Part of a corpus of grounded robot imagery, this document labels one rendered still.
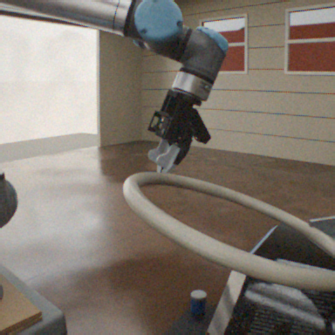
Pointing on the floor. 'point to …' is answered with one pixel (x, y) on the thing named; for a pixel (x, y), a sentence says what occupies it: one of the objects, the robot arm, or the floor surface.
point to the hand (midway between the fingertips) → (163, 174)
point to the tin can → (198, 302)
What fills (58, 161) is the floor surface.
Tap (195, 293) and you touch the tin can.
